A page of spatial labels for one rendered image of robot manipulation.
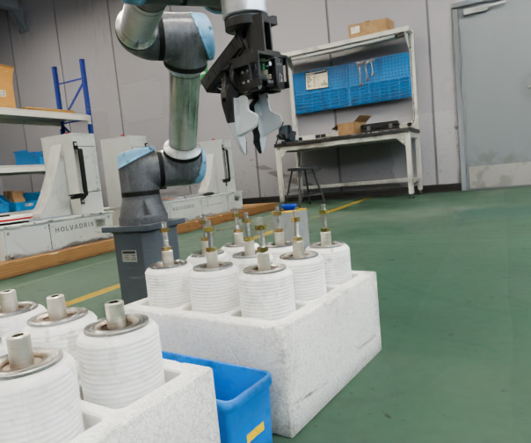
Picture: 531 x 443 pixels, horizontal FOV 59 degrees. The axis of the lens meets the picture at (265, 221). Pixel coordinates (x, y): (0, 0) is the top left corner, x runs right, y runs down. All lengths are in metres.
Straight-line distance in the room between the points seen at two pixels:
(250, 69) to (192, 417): 0.50
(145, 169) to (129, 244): 0.23
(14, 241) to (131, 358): 2.40
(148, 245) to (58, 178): 1.97
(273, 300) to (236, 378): 0.14
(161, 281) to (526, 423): 0.66
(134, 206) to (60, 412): 1.01
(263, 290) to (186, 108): 0.73
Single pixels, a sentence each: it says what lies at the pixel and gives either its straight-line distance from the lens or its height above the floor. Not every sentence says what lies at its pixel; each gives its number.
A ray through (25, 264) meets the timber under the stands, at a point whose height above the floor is 0.05.
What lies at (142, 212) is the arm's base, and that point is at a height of 0.34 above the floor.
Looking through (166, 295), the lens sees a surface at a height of 0.20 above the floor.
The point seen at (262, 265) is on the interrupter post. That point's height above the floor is 0.26.
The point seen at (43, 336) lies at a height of 0.24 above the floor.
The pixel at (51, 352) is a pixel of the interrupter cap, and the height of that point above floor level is 0.25.
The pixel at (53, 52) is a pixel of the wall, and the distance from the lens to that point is 9.44.
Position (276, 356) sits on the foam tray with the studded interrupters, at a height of 0.13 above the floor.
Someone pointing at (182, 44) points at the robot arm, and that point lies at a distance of 1.27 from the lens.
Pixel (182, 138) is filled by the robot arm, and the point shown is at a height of 0.54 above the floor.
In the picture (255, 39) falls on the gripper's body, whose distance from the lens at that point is 0.79.
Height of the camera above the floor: 0.42
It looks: 6 degrees down
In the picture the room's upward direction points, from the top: 5 degrees counter-clockwise
